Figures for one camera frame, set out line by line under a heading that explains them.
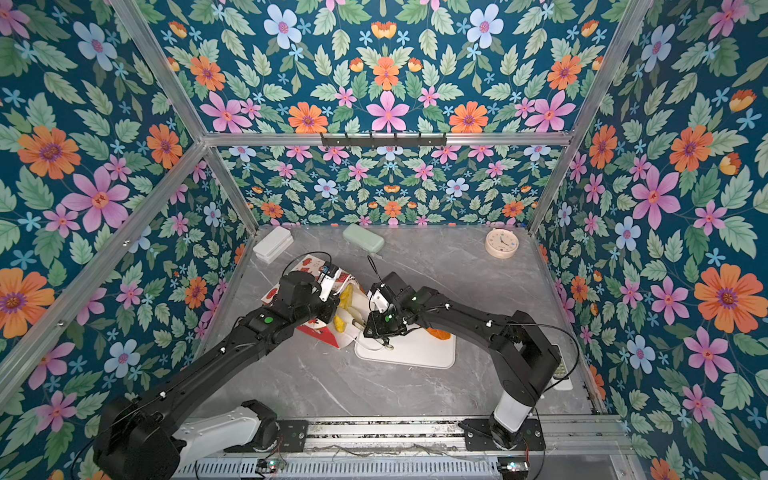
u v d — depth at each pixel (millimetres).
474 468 703
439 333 883
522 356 449
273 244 1108
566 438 751
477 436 729
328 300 707
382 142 932
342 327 905
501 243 1115
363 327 802
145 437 379
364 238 1131
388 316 718
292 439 734
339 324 896
